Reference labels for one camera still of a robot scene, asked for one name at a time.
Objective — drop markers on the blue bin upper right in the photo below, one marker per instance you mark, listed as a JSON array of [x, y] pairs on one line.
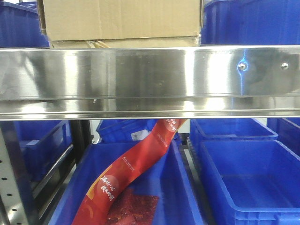
[[251, 22]]

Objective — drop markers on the blue bin front right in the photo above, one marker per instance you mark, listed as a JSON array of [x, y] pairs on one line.
[[251, 182]]

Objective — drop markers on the plain worn cardboard box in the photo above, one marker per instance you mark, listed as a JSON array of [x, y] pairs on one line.
[[121, 23]]

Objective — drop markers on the blue bin upper left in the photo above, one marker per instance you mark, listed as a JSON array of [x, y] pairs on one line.
[[19, 26]]

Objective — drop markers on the blue bin rear right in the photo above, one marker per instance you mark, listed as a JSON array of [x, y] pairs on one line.
[[228, 129]]

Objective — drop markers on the stainless steel shelf rail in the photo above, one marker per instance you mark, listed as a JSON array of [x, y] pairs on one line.
[[217, 81]]

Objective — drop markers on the blue bin with banner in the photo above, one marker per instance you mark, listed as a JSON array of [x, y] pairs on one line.
[[167, 179]]

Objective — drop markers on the red printed paper banner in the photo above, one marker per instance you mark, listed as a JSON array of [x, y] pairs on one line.
[[102, 193]]

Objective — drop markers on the red glitter sheet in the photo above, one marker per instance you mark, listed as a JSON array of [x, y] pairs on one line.
[[132, 209]]

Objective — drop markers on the blue bin rear centre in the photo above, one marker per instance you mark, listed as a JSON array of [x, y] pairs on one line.
[[116, 131]]

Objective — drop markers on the peeling packing tape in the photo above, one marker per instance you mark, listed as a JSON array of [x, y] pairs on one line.
[[96, 44]]

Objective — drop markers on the perforated steel shelf post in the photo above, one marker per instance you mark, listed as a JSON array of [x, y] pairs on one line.
[[15, 190]]

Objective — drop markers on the blue bin lower left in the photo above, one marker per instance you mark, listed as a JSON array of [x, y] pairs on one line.
[[42, 142]]

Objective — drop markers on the blue bin far right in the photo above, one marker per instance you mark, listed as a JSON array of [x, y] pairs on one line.
[[288, 130]]

